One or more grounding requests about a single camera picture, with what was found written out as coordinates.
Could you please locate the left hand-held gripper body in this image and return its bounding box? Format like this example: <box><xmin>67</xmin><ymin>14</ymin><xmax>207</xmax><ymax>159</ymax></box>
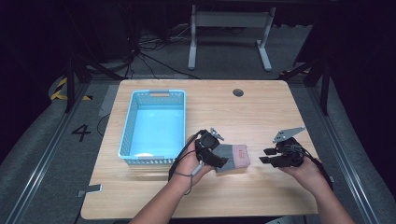
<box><xmin>194</xmin><ymin>127</ymin><xmax>225</xmax><ymax>161</ymax></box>

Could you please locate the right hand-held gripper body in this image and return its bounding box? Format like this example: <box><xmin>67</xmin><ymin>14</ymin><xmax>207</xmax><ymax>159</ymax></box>
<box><xmin>273</xmin><ymin>125</ymin><xmax>306</xmax><ymax>168</ymax></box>

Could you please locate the person's left hand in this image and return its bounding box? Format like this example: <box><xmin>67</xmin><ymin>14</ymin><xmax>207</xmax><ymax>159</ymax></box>
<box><xmin>172</xmin><ymin>134</ymin><xmax>215</xmax><ymax>188</ymax></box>

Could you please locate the person's right hand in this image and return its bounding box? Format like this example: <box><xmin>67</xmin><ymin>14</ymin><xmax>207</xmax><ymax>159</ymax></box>
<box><xmin>278</xmin><ymin>157</ymin><xmax>325</xmax><ymax>188</ymax></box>

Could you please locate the blue plastic basket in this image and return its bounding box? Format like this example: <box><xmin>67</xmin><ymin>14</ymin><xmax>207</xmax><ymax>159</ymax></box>
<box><xmin>117</xmin><ymin>89</ymin><xmax>187</xmax><ymax>166</ymax></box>

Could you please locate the black metal stand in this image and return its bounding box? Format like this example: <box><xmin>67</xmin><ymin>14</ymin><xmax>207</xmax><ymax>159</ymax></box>
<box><xmin>278</xmin><ymin>55</ymin><xmax>331</xmax><ymax>117</ymax></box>
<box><xmin>64</xmin><ymin>52</ymin><xmax>125</xmax><ymax>114</ymax></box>

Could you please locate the white metal stand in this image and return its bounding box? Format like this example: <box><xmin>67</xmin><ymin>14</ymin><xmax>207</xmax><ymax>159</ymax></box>
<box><xmin>187</xmin><ymin>4</ymin><xmax>277</xmax><ymax>73</ymax></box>

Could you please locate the yellow black hazard tape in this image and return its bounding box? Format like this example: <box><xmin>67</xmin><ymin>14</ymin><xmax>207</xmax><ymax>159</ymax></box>
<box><xmin>50</xmin><ymin>77</ymin><xmax>93</xmax><ymax>102</ymax></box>

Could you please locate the grey wrist lanyard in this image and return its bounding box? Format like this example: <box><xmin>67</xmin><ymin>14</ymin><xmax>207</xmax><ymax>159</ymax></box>
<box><xmin>176</xmin><ymin>160</ymin><xmax>206</xmax><ymax>196</ymax></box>

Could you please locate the aluminium floor rail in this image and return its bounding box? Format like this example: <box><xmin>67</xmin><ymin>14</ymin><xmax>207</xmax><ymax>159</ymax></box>
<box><xmin>306</xmin><ymin>87</ymin><xmax>380</xmax><ymax>224</ymax></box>
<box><xmin>4</xmin><ymin>83</ymin><xmax>92</xmax><ymax>224</ymax></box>

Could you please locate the thin black floor cable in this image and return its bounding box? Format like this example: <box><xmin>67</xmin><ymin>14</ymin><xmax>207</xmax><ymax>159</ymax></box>
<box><xmin>96</xmin><ymin>113</ymin><xmax>112</xmax><ymax>137</ymax></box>

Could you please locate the bundle of black floor cables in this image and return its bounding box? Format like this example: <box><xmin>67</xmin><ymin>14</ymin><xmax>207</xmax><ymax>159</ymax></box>
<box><xmin>124</xmin><ymin>24</ymin><xmax>200</xmax><ymax>80</ymax></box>

